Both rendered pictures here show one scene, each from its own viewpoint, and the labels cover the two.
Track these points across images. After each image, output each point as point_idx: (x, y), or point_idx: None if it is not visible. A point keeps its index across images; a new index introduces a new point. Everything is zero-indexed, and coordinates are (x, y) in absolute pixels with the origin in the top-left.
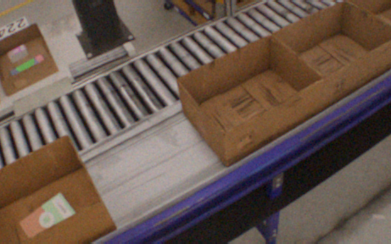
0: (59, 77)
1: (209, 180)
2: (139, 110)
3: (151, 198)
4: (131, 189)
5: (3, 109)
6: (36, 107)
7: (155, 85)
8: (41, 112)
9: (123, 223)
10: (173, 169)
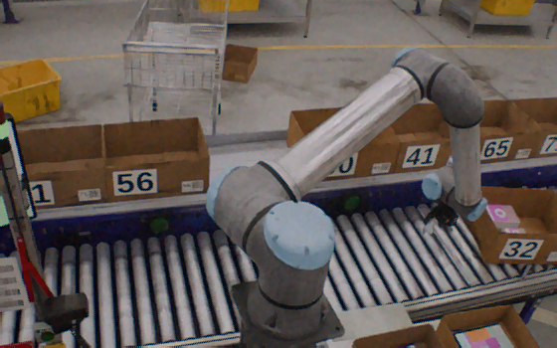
0: (345, 344)
1: (215, 136)
2: (246, 259)
3: (258, 150)
4: (271, 159)
5: (425, 322)
6: (374, 307)
7: (219, 281)
8: (366, 299)
9: (280, 144)
10: (235, 161)
